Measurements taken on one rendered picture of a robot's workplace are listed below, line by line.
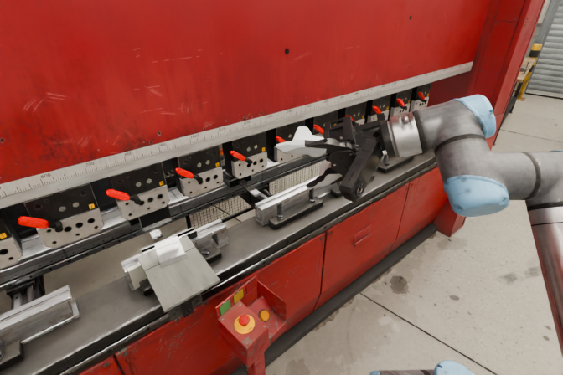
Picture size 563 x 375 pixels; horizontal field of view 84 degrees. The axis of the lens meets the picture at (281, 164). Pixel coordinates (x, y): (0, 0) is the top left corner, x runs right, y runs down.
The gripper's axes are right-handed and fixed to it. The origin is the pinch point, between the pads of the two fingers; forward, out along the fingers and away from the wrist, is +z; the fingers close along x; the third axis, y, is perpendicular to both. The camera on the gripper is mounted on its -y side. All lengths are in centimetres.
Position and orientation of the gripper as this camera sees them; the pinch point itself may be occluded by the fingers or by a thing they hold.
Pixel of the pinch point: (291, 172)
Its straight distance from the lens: 62.7
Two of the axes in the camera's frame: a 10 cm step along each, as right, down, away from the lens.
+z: -9.0, 2.3, 3.8
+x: -4.4, -5.5, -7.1
